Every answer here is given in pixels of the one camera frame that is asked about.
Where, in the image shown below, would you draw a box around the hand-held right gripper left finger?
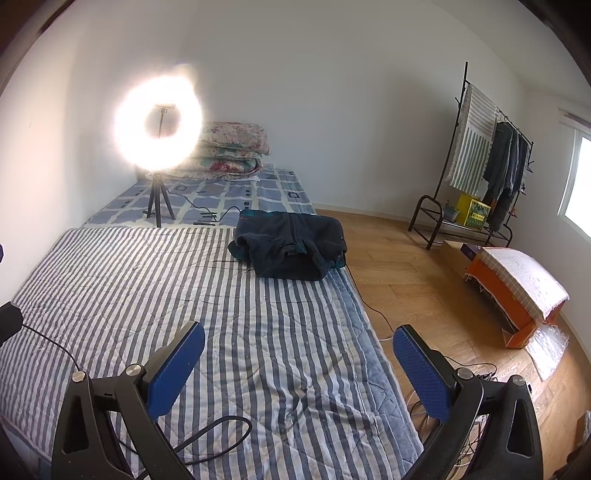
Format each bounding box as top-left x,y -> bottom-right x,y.
52,320 -> 206,480

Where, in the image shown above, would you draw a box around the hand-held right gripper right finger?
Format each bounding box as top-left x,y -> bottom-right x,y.
392,324 -> 543,480

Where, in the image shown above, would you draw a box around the teal plaid fleece garment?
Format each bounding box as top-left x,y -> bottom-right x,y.
228,209 -> 348,281

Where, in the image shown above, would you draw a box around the black clothes rack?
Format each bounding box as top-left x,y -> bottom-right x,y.
407,61 -> 536,251

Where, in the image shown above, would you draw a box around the dark hanging clothes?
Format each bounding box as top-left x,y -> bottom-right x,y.
482,121 -> 529,232

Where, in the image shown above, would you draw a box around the grey striped blanket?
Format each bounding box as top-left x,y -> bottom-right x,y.
0,226 -> 426,480

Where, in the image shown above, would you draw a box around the orange box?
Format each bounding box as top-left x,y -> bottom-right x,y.
464,249 -> 566,349

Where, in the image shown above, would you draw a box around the flat cardboard box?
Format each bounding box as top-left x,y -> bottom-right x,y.
438,240 -> 485,278

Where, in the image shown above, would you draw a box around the bubble wrap sheet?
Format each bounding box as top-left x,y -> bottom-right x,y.
526,323 -> 571,381

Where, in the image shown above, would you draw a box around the white knitted cloth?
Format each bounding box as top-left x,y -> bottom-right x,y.
480,248 -> 571,321

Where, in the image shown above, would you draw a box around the yellow box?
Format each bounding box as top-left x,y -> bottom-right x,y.
455,194 -> 491,228

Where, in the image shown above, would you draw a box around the blue checked bed sheet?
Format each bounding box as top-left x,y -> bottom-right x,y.
83,167 -> 317,228

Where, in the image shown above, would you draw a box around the folded floral quilt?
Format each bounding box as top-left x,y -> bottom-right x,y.
161,121 -> 271,180

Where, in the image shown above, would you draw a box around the striped hanging towel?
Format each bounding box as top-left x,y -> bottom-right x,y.
447,83 -> 499,197

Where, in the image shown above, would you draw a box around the window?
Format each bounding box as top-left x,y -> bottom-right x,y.
556,108 -> 591,229

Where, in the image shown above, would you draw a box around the tangled floor cables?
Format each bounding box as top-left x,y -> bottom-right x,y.
406,362 -> 497,467

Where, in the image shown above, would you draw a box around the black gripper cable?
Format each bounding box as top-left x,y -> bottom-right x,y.
21,323 -> 252,467

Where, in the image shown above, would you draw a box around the black floor cable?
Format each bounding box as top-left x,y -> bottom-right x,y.
344,268 -> 393,342

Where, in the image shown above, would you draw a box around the ring light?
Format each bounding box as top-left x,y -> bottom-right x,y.
115,69 -> 204,174

